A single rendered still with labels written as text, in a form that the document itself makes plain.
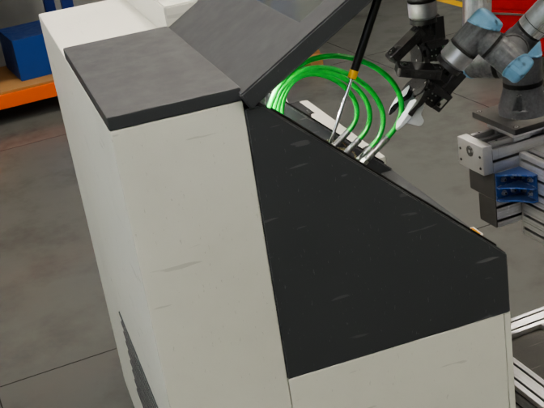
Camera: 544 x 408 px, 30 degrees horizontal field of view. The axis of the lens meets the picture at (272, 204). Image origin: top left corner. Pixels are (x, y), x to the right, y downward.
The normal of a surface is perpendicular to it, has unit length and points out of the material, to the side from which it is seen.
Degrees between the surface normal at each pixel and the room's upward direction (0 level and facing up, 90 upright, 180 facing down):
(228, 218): 90
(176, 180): 90
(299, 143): 90
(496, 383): 90
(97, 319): 0
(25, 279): 0
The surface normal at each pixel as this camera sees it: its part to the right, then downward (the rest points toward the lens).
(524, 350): -0.15, -0.91
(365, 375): 0.31, 0.33
